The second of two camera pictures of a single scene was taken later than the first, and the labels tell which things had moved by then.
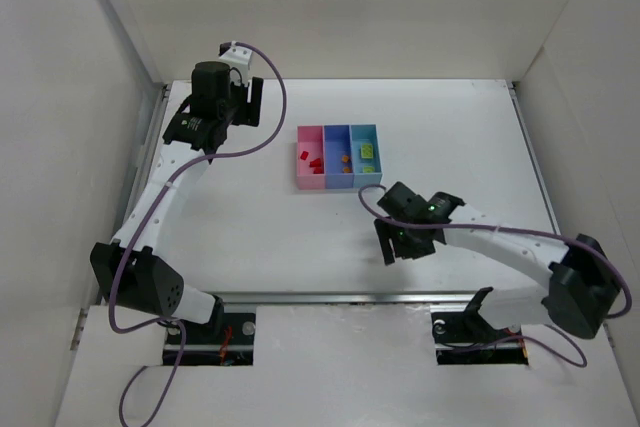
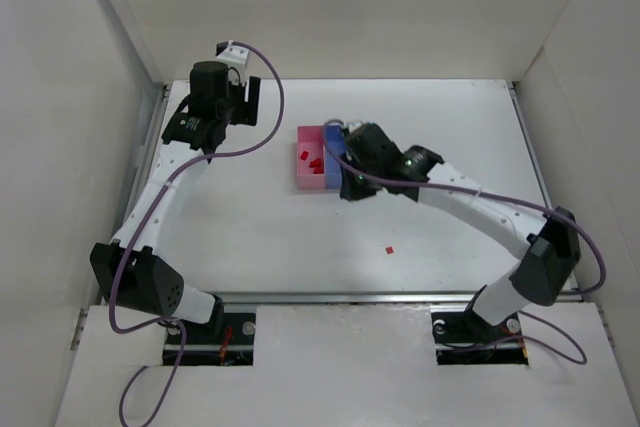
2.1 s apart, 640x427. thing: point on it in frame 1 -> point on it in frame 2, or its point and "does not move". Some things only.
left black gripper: x=254 y=101 does not move
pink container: x=310 y=139 does not move
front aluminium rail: x=407 y=297 does not move
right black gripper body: x=400 y=238 -> x=353 y=162
